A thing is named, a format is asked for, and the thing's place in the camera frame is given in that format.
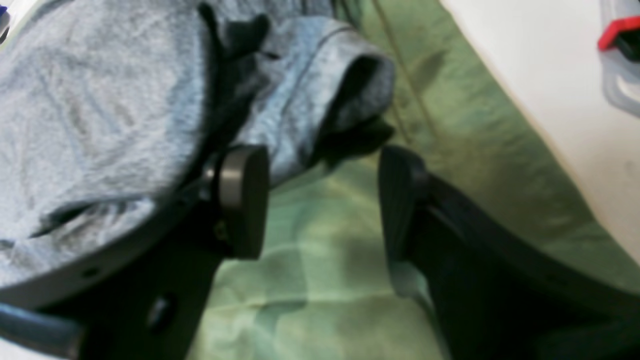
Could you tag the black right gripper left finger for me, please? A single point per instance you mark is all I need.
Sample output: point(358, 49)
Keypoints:
point(142, 296)

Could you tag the grey T-shirt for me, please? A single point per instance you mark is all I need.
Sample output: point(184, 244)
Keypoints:
point(107, 106)

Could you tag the red clamp on container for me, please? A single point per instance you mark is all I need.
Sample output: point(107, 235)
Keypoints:
point(615, 28)

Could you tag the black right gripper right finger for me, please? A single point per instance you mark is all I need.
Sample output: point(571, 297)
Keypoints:
point(496, 297)

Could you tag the green table cloth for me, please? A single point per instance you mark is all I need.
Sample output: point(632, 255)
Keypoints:
point(322, 289)

